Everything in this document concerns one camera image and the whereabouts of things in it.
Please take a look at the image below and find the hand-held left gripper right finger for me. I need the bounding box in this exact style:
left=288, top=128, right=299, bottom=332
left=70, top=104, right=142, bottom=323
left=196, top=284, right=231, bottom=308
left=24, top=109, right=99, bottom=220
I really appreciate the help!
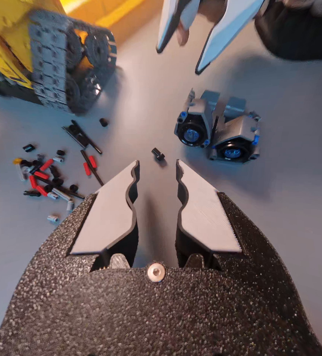
left=176, top=159, right=243, bottom=253

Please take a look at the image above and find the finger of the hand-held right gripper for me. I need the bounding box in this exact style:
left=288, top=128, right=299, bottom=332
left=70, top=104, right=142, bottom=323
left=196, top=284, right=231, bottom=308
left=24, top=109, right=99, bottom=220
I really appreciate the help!
left=155, top=0, right=186, bottom=54
left=195, top=0, right=265, bottom=75

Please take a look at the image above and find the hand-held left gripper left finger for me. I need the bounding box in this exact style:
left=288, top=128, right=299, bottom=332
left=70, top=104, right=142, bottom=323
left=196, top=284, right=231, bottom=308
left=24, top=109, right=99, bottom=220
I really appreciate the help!
left=70, top=160, right=140, bottom=256

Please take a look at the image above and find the pile of small building pieces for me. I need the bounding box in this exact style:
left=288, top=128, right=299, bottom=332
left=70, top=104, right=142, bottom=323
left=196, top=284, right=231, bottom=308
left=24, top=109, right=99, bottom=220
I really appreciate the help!
left=13, top=143, right=85, bottom=223

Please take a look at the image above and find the grey block head assembly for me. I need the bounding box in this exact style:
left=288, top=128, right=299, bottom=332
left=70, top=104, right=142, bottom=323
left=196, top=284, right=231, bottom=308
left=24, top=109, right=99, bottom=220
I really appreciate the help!
left=174, top=88, right=262, bottom=164

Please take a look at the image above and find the grey desk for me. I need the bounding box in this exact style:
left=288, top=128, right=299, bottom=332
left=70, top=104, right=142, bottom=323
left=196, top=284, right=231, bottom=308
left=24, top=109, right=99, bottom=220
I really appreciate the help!
left=0, top=8, right=322, bottom=351

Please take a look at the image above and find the person's right hand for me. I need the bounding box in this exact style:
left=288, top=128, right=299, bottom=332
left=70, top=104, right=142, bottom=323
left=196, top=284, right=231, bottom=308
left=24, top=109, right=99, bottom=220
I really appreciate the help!
left=176, top=0, right=227, bottom=47

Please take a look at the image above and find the large yellow storage bin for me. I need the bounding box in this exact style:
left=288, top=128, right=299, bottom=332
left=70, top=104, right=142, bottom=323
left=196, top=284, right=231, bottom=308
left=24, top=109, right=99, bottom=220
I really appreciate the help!
left=61, top=0, right=164, bottom=45

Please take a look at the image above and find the black wrist rest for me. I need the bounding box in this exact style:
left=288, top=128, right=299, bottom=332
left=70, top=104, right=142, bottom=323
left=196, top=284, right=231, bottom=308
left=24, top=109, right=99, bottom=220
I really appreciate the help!
left=254, top=0, right=322, bottom=61

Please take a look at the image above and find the black long beam piece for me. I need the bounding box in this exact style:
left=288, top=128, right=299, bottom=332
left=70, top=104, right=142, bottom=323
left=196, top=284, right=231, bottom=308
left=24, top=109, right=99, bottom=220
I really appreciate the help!
left=62, top=120, right=103, bottom=155

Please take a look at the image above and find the yellow toy robot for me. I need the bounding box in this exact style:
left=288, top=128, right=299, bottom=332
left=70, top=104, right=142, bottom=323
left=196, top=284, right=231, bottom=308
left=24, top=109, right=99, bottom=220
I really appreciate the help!
left=0, top=0, right=117, bottom=115

